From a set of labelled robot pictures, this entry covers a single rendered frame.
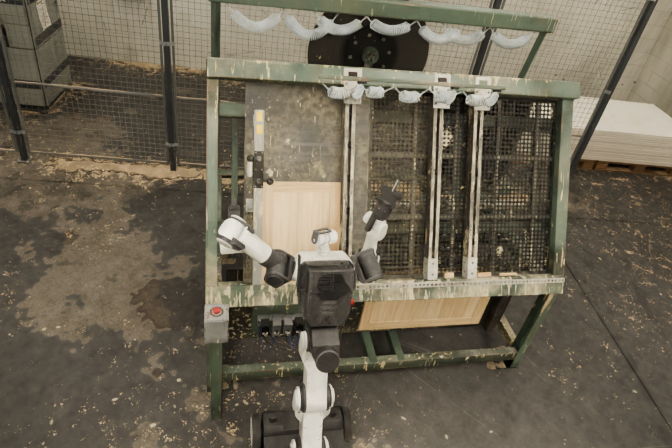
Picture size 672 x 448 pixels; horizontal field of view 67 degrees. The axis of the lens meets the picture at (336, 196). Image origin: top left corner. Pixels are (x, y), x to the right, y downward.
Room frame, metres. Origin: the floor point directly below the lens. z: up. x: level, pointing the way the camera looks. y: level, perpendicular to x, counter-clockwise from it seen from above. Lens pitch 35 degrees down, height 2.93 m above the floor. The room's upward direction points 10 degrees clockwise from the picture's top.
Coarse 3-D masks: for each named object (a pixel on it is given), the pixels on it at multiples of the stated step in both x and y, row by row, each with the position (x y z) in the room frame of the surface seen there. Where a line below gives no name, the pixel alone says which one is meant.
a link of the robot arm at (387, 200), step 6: (384, 186) 2.08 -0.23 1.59; (384, 192) 2.04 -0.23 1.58; (390, 192) 2.03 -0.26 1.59; (396, 192) 2.06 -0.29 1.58; (384, 198) 2.03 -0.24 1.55; (390, 198) 2.03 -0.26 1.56; (396, 198) 2.02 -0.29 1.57; (402, 198) 2.04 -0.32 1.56; (378, 204) 2.02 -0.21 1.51; (384, 204) 2.02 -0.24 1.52; (390, 204) 2.02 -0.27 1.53; (378, 210) 2.01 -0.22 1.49; (384, 210) 2.00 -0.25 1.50; (390, 210) 2.01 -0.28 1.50
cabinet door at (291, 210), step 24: (264, 192) 2.23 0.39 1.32; (288, 192) 2.27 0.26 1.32; (312, 192) 2.30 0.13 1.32; (336, 192) 2.34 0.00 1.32; (264, 216) 2.16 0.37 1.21; (288, 216) 2.20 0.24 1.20; (312, 216) 2.24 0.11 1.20; (336, 216) 2.27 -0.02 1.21; (264, 240) 2.10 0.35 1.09; (288, 240) 2.13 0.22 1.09
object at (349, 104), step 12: (360, 72) 2.63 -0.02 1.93; (348, 84) 2.58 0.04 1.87; (360, 84) 2.48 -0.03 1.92; (360, 96) 2.48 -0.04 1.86; (348, 108) 2.55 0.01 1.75; (348, 120) 2.52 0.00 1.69; (348, 132) 2.52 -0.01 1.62; (348, 144) 2.46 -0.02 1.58; (348, 156) 2.45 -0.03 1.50; (348, 168) 2.42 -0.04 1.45; (348, 180) 2.36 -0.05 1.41; (348, 192) 2.35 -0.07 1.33; (348, 204) 2.31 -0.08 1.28; (348, 216) 2.27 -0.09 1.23; (348, 228) 2.23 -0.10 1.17; (348, 240) 2.19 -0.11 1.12; (348, 252) 2.15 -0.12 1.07
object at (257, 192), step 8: (256, 112) 2.42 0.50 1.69; (256, 120) 2.39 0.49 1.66; (256, 128) 2.40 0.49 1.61; (256, 136) 2.35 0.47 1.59; (256, 144) 2.33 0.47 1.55; (256, 192) 2.20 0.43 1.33; (256, 200) 2.18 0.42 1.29; (256, 208) 2.16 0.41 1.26; (256, 216) 2.13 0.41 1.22; (256, 224) 2.11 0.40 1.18; (256, 232) 2.09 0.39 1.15; (256, 264) 2.00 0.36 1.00; (256, 272) 1.98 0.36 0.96; (256, 280) 1.96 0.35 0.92
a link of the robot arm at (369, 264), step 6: (372, 252) 1.83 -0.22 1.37; (360, 258) 1.80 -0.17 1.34; (366, 258) 1.80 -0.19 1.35; (372, 258) 1.80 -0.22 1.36; (360, 264) 1.79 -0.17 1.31; (366, 264) 1.78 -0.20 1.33; (372, 264) 1.78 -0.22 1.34; (378, 264) 1.80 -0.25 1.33; (366, 270) 1.76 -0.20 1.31; (372, 270) 1.76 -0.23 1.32; (378, 270) 1.77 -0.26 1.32; (366, 276) 1.75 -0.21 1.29; (372, 276) 1.74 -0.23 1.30
